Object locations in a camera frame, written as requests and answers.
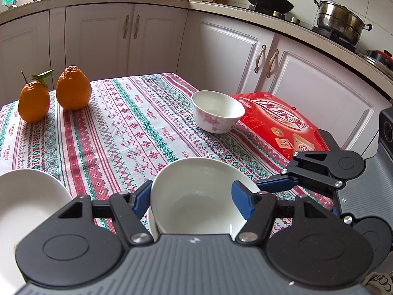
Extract black gas stove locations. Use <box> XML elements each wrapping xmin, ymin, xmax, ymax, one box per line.
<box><xmin>311</xmin><ymin>26</ymin><xmax>359</xmax><ymax>53</ymax></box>

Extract orange with green leaf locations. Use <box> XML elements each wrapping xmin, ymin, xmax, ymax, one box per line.
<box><xmin>18</xmin><ymin>70</ymin><xmax>55</xmax><ymax>124</ymax></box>

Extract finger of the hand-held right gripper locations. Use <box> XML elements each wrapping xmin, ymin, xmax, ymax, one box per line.
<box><xmin>325</xmin><ymin>205</ymin><xmax>353</xmax><ymax>226</ymax></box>
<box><xmin>256</xmin><ymin>151</ymin><xmax>345</xmax><ymax>192</ymax></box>

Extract red flat box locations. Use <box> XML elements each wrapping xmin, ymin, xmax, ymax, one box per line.
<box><xmin>229</xmin><ymin>91</ymin><xmax>331</xmax><ymax>161</ymax></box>

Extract white kitchen cabinets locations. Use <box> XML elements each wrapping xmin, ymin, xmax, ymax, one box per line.
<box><xmin>0</xmin><ymin>1</ymin><xmax>393</xmax><ymax>160</ymax></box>

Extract beige kitchen countertop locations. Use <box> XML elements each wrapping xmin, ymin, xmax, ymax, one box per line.
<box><xmin>0</xmin><ymin>0</ymin><xmax>393</xmax><ymax>100</ymax></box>

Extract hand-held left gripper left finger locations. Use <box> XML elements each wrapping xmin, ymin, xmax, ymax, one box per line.
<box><xmin>57</xmin><ymin>180</ymin><xmax>154</xmax><ymax>246</ymax></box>

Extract stainless steel pot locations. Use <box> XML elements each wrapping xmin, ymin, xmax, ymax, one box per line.
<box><xmin>313</xmin><ymin>0</ymin><xmax>373</xmax><ymax>45</ymax></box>

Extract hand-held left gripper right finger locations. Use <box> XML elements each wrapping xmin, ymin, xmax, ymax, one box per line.
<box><xmin>232</xmin><ymin>180</ymin><xmax>328</xmax><ymax>247</ymax></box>

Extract bumpy orange without leaf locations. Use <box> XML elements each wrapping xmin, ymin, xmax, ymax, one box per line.
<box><xmin>56</xmin><ymin>65</ymin><xmax>92</xmax><ymax>111</ymax></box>

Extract red green patterned tablecloth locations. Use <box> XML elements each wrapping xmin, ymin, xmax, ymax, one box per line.
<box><xmin>0</xmin><ymin>73</ymin><xmax>336</xmax><ymax>243</ymax></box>

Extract white plate with fruit print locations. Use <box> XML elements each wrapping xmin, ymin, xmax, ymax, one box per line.
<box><xmin>0</xmin><ymin>169</ymin><xmax>73</xmax><ymax>295</ymax></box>

